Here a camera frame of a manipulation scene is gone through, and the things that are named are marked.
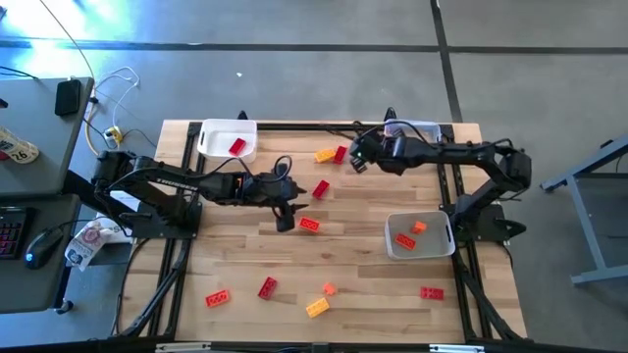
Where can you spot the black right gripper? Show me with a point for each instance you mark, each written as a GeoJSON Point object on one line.
{"type": "Point", "coordinates": [380, 152]}

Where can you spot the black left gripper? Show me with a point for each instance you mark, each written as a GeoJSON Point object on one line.
{"type": "Point", "coordinates": [265, 188]}

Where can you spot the red toy brick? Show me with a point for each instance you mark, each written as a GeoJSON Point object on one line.
{"type": "Point", "coordinates": [237, 146]}
{"type": "Point", "coordinates": [432, 293]}
{"type": "Point", "coordinates": [340, 154]}
{"type": "Point", "coordinates": [267, 287]}
{"type": "Point", "coordinates": [321, 188]}

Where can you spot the orange-red toy brick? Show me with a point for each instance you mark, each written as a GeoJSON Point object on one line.
{"type": "Point", "coordinates": [309, 224]}
{"type": "Point", "coordinates": [405, 241]}
{"type": "Point", "coordinates": [217, 298]}

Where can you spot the yellow toy brick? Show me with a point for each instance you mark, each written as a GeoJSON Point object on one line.
{"type": "Point", "coordinates": [325, 155]}
{"type": "Point", "coordinates": [318, 307]}

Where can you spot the small orange toy brick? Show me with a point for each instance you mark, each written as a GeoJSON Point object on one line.
{"type": "Point", "coordinates": [329, 288]}

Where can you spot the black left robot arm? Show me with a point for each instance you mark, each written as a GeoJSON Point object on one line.
{"type": "Point", "coordinates": [147, 171]}

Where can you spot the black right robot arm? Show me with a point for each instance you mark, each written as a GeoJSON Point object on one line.
{"type": "Point", "coordinates": [461, 152]}

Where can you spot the clear plastic bin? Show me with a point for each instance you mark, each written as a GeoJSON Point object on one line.
{"type": "Point", "coordinates": [427, 128]}

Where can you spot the white plastic bin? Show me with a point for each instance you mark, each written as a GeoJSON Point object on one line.
{"type": "Point", "coordinates": [216, 142]}

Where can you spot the grey plastic bin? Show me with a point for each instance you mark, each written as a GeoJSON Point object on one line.
{"type": "Point", "coordinates": [432, 245]}

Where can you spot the yellow power plug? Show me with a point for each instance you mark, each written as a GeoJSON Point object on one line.
{"type": "Point", "coordinates": [114, 133]}

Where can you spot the white printed snack bag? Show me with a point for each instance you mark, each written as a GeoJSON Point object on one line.
{"type": "Point", "coordinates": [83, 250]}

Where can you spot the black power adapter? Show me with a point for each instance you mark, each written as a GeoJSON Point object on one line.
{"type": "Point", "coordinates": [68, 96]}

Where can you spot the light grey desk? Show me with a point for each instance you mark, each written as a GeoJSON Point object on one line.
{"type": "Point", "coordinates": [49, 147]}

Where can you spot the black computer mouse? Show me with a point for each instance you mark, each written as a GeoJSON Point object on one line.
{"type": "Point", "coordinates": [43, 247]}

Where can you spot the dark grey desk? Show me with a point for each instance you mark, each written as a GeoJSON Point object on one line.
{"type": "Point", "coordinates": [29, 289]}

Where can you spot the white numbered tag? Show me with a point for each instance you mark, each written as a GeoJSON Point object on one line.
{"type": "Point", "coordinates": [19, 149]}

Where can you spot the black keyboard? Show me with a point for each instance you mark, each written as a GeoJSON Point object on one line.
{"type": "Point", "coordinates": [12, 230]}

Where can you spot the small black desk item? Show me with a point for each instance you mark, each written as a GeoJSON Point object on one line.
{"type": "Point", "coordinates": [2, 103]}

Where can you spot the black frame foot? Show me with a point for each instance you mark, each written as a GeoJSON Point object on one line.
{"type": "Point", "coordinates": [242, 115]}
{"type": "Point", "coordinates": [390, 114]}

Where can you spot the black aluminium table frame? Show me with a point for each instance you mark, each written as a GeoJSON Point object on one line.
{"type": "Point", "coordinates": [294, 126]}

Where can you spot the silver metal bracket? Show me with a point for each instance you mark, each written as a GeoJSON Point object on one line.
{"type": "Point", "coordinates": [456, 348]}
{"type": "Point", "coordinates": [182, 347]}

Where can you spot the grey metal desk frame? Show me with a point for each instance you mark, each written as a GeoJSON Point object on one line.
{"type": "Point", "coordinates": [584, 225]}

